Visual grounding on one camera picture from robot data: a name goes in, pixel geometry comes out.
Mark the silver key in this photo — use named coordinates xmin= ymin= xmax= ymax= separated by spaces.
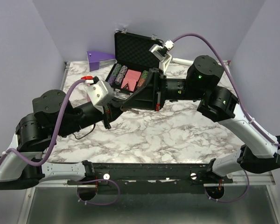
xmin=127 ymin=108 xmax=139 ymax=114

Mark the black poker chip case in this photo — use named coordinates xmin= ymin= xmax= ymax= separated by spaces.
xmin=105 ymin=30 xmax=163 ymax=95

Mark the pink card deck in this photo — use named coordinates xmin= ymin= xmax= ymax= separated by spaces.
xmin=121 ymin=70 xmax=141 ymax=91

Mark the white cylindrical tube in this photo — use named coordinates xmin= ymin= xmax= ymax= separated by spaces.
xmin=172 ymin=58 xmax=194 ymax=66

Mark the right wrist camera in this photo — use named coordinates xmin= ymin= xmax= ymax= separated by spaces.
xmin=149 ymin=40 xmax=174 ymax=73

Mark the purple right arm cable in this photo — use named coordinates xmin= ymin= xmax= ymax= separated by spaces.
xmin=172 ymin=33 xmax=280 ymax=150

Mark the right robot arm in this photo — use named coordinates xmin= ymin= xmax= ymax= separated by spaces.
xmin=154 ymin=55 xmax=280 ymax=183

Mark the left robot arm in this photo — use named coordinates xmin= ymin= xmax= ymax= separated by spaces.
xmin=0 ymin=90 xmax=123 ymax=190

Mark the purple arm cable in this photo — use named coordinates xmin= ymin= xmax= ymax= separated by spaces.
xmin=0 ymin=79 xmax=87 ymax=175
xmin=172 ymin=33 xmax=280 ymax=150

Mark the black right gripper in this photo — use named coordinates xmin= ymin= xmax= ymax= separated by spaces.
xmin=123 ymin=67 xmax=205 ymax=111

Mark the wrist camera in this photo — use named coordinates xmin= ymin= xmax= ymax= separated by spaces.
xmin=149 ymin=40 xmax=174 ymax=73
xmin=81 ymin=76 xmax=115 ymax=114

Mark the purple wedge block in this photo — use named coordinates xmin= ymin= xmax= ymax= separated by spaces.
xmin=87 ymin=51 xmax=115 ymax=72

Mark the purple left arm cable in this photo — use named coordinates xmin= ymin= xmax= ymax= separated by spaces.
xmin=0 ymin=79 xmax=87 ymax=175

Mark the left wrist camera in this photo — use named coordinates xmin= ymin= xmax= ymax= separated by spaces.
xmin=81 ymin=76 xmax=115 ymax=114

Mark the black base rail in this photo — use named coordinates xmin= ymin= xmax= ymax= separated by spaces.
xmin=37 ymin=162 xmax=257 ymax=194

